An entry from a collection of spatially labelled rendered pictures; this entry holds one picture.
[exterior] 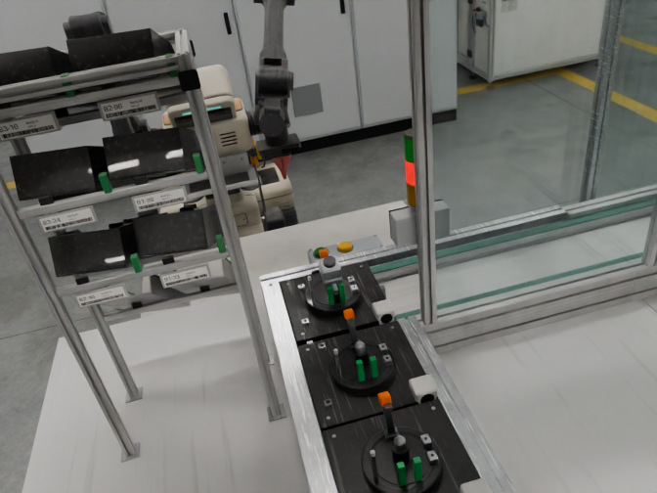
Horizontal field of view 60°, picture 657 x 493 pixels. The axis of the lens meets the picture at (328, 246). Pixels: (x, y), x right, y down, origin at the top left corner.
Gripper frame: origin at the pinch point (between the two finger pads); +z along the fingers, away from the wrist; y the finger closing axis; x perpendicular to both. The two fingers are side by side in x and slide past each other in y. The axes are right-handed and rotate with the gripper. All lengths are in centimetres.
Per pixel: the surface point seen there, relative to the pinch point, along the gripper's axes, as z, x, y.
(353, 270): 26.2, -10.3, 12.6
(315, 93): 74, 281, 57
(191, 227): -10.9, -36.1, -21.6
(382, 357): 23, -46, 9
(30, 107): -39, -42, -38
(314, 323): 26.4, -26.9, -1.6
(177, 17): 5, 280, -26
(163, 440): 38, -40, -40
